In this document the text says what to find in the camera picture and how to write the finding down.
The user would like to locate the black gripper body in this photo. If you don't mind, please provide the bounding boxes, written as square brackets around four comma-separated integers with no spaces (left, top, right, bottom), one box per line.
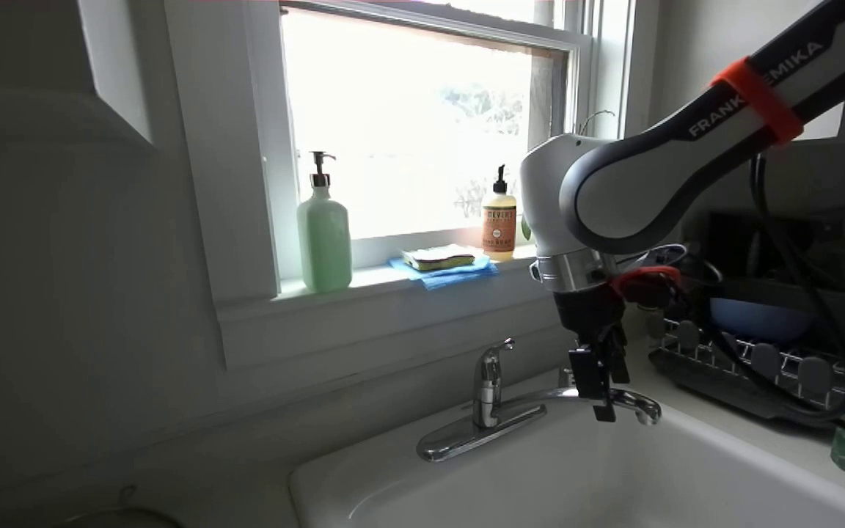
[555,285,629,385]

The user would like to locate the chrome faucet spout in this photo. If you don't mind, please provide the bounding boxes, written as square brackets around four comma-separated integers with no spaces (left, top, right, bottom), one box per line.
[537,385,666,429]

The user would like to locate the chrome faucet handle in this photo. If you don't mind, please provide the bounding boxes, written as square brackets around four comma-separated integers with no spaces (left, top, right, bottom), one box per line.
[474,337,514,390]

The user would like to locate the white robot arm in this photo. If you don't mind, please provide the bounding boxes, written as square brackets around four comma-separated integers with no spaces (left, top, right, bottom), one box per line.
[519,0,845,422]

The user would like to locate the white ceramic sink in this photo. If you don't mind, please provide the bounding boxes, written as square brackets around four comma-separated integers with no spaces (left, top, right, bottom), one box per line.
[291,385,845,528]

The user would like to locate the amber soap dispenser bottle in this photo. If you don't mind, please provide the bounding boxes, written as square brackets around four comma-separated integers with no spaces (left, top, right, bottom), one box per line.
[481,171,515,262]

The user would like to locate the blue cloth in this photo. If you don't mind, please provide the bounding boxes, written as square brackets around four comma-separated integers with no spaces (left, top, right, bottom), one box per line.
[389,256,496,290]

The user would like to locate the blue bowl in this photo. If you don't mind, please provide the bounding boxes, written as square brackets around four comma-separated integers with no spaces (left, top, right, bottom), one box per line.
[709,296,813,344]

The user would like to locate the yellow green sponge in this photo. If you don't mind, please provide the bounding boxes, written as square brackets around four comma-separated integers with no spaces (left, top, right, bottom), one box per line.
[401,247,474,272]

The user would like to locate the black dish rack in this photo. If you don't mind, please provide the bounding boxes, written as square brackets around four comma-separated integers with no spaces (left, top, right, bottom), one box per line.
[649,244,845,429]

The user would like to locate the green soap dispenser bottle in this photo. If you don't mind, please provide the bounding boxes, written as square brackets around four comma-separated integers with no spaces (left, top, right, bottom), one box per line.
[299,150,351,294]

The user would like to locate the chrome faucet base plate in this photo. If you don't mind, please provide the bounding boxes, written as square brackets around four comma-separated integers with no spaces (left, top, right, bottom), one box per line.
[415,390,546,463]

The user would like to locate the white window frame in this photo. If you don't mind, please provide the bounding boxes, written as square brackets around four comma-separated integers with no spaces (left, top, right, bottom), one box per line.
[164,0,651,306]

